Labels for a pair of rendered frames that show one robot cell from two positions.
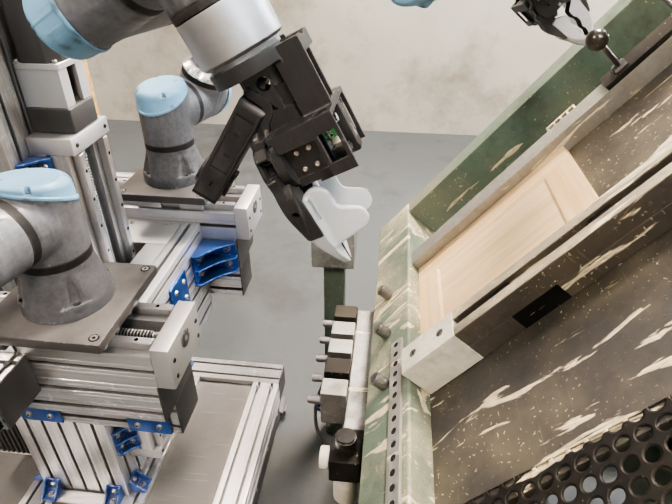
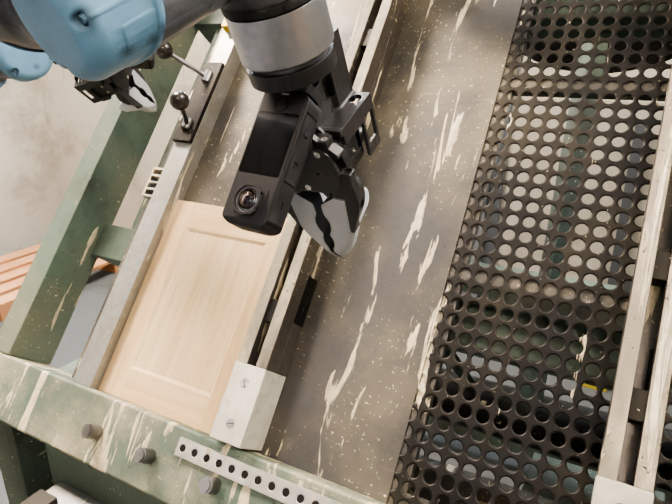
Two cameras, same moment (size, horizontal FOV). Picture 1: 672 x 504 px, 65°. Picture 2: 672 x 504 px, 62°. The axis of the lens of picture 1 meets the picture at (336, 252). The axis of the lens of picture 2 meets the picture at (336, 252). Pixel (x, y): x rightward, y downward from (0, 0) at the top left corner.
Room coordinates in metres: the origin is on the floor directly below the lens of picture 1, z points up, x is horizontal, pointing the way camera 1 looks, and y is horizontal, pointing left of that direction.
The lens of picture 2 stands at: (0.24, 0.49, 1.51)
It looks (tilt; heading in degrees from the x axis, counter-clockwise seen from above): 20 degrees down; 292
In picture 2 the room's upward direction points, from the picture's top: straight up
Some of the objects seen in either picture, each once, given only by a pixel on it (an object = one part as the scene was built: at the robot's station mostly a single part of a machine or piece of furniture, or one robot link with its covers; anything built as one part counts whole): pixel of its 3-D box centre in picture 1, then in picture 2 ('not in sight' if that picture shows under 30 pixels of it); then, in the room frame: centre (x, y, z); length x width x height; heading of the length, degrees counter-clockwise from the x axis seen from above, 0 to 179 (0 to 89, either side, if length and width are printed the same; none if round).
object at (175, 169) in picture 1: (172, 157); not in sight; (1.22, 0.40, 1.09); 0.15 x 0.15 x 0.10
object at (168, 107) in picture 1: (166, 109); not in sight; (1.23, 0.40, 1.20); 0.13 x 0.12 x 0.14; 157
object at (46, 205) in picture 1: (36, 214); not in sight; (0.72, 0.47, 1.20); 0.13 x 0.12 x 0.14; 160
